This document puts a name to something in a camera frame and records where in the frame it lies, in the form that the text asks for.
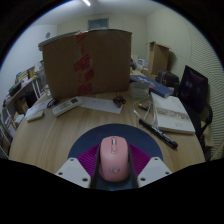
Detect small open cardboard box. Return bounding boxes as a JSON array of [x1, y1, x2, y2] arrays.
[[145, 41, 171, 77]]

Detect white book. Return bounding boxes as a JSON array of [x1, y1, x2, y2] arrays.
[[150, 91, 197, 135]]

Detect white paper sheet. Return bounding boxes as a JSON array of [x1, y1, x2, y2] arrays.
[[79, 95, 124, 115]]

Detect dark batteries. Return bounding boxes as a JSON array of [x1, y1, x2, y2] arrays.
[[112, 95, 127, 108]]

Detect white remote control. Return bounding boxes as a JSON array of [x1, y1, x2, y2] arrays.
[[51, 96, 83, 118]]

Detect blue book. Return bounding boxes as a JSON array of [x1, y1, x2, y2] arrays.
[[129, 74, 175, 99]]

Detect black bag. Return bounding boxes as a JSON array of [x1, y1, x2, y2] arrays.
[[156, 69, 180, 88]]

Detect round dark blue mouse pad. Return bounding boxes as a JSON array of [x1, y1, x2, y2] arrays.
[[67, 123, 164, 192]]

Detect black chair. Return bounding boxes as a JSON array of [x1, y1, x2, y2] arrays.
[[177, 65, 214, 148]]

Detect cluttered shelf unit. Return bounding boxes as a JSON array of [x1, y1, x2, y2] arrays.
[[0, 64, 46, 158]]

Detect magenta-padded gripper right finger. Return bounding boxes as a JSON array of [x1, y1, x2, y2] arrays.
[[127, 143, 173, 189]]

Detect large brown cardboard box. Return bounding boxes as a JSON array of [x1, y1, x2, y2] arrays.
[[38, 28, 133, 100]]

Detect black marker pen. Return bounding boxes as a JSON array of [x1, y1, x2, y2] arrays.
[[138, 118, 179, 150]]

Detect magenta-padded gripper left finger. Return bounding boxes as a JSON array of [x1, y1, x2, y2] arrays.
[[54, 143, 101, 189]]

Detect small white device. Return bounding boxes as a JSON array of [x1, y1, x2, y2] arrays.
[[25, 110, 45, 123]]

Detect pink computer mouse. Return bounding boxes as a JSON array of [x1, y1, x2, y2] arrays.
[[98, 135, 131, 183]]

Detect door with window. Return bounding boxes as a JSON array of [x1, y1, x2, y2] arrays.
[[87, 17, 110, 31]]

